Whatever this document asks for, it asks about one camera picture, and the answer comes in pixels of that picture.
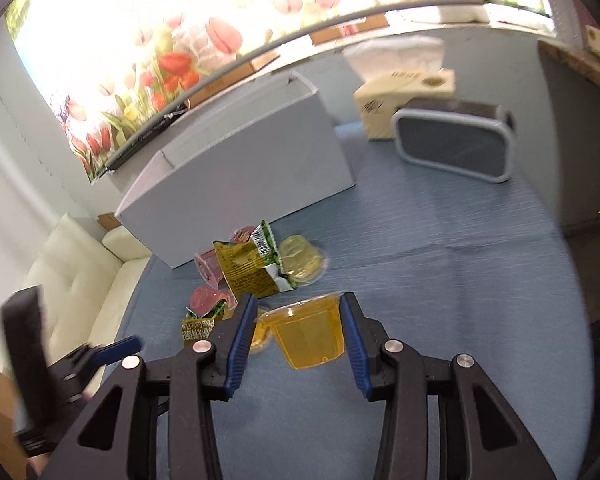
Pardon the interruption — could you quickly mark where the floral tulip curtain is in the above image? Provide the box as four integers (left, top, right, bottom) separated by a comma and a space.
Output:
5, 0, 553, 183

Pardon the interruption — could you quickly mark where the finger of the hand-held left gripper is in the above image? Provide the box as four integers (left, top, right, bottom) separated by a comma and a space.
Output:
47, 336, 144, 411

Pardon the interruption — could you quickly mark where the black bar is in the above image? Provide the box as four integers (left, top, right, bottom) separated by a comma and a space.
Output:
104, 103, 189, 175

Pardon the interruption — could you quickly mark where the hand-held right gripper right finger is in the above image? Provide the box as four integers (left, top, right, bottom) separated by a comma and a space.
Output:
339, 291, 558, 480

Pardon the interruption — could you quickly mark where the blue tablecloth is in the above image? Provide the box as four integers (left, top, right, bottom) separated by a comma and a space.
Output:
112, 119, 597, 480

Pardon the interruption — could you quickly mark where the dark cabinet with wooden top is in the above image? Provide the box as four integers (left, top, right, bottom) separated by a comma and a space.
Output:
536, 37, 600, 239

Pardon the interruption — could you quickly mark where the pale yellow jelly cup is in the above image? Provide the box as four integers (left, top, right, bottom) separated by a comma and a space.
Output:
278, 234, 330, 287

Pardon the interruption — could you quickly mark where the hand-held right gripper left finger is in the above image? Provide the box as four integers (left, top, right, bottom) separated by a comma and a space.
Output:
42, 292, 258, 480

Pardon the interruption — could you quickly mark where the white cardboard box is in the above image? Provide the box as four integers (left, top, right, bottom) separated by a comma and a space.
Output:
115, 70, 357, 269

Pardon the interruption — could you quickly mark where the white cushioned sofa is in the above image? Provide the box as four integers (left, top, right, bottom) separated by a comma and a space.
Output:
9, 212, 152, 397

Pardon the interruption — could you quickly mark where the yellow green snack packet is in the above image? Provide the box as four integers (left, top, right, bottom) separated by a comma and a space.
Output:
180, 300, 239, 344
213, 219, 299, 302

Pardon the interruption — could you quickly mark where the orange jelly cup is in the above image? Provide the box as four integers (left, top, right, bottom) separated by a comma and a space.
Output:
257, 291, 349, 371
249, 304, 277, 354

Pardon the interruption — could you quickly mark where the grey rectangular speaker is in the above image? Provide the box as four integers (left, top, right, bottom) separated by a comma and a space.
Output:
391, 100, 517, 184

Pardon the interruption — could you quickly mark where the beige tissue pack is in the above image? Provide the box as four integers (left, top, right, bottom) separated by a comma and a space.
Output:
353, 69, 455, 141

